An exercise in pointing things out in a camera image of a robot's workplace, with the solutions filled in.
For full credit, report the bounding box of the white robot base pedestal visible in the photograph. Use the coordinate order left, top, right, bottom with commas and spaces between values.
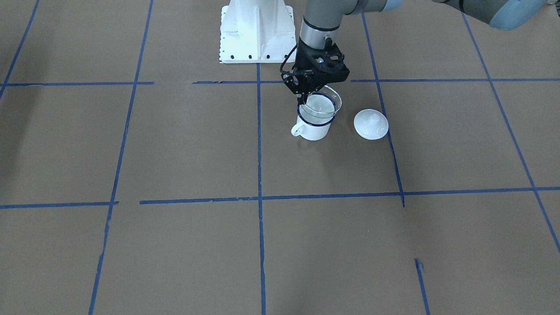
219, 0, 296, 63

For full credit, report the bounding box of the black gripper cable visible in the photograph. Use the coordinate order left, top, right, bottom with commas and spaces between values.
280, 43, 299, 76

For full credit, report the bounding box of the white enamel cup blue rim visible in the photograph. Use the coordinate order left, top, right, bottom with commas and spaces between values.
291, 93, 342, 141

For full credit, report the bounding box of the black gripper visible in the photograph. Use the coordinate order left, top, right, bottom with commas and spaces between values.
281, 39, 350, 115

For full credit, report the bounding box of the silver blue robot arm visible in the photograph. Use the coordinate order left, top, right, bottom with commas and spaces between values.
280, 0, 545, 109

